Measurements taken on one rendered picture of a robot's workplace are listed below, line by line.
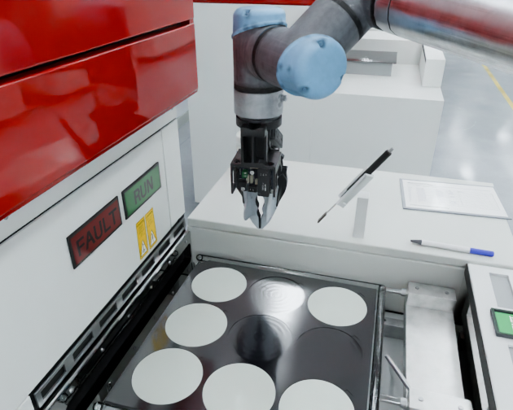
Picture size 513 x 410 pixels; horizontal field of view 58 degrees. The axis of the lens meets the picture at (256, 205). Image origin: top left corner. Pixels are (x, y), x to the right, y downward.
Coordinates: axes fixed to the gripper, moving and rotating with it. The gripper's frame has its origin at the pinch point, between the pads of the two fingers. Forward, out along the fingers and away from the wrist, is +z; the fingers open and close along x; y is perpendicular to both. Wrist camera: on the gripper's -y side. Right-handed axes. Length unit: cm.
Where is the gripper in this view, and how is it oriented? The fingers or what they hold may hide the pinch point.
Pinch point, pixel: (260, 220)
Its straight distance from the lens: 82.4
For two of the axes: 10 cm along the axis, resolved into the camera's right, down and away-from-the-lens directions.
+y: -1.9, 4.8, -8.6
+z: 0.0, 8.7, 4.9
